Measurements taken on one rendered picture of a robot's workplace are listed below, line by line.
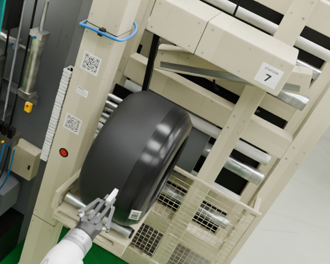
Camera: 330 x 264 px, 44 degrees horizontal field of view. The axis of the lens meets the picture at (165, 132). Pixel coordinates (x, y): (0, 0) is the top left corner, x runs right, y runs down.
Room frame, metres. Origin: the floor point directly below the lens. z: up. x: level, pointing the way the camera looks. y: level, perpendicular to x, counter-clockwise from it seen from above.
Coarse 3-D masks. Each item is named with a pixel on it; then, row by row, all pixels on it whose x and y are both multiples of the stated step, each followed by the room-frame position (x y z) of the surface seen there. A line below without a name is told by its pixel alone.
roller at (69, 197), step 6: (66, 198) 1.31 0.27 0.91; (72, 198) 1.31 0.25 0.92; (78, 198) 1.32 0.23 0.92; (72, 204) 1.30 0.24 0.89; (78, 204) 1.30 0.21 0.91; (84, 204) 1.31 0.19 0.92; (96, 216) 1.29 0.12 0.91; (102, 222) 1.28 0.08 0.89; (114, 222) 1.29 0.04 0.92; (114, 228) 1.27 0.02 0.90; (120, 228) 1.27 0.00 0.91; (126, 228) 1.28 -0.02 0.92; (132, 228) 1.29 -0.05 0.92; (126, 234) 1.27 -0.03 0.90; (132, 234) 1.27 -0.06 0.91
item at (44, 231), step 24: (96, 0) 1.41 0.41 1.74; (120, 0) 1.39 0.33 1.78; (96, 24) 1.40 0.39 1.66; (120, 24) 1.39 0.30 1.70; (96, 48) 1.40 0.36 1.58; (120, 48) 1.47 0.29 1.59; (72, 96) 1.40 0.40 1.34; (96, 96) 1.39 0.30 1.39; (96, 120) 1.48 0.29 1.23; (72, 144) 1.40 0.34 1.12; (48, 168) 1.41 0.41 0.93; (72, 168) 1.39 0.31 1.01; (48, 192) 1.40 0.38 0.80; (48, 216) 1.40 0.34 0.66; (48, 240) 1.39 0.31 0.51
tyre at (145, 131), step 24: (144, 96) 1.45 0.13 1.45; (120, 120) 1.30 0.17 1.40; (144, 120) 1.33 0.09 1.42; (168, 120) 1.37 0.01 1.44; (96, 144) 1.24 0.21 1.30; (120, 144) 1.23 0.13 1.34; (144, 144) 1.25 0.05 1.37; (168, 144) 1.29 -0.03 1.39; (96, 168) 1.18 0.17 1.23; (120, 168) 1.19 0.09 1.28; (144, 168) 1.20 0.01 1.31; (168, 168) 1.59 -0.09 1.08; (96, 192) 1.17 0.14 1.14; (120, 192) 1.16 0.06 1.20; (144, 192) 1.18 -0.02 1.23; (120, 216) 1.17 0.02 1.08
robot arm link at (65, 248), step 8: (64, 240) 0.86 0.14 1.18; (56, 248) 0.82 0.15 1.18; (64, 248) 0.83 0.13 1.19; (72, 248) 0.84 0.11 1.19; (80, 248) 0.86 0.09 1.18; (48, 256) 0.79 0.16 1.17; (56, 256) 0.79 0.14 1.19; (64, 256) 0.80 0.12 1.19; (72, 256) 0.82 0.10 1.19; (80, 256) 0.84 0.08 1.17
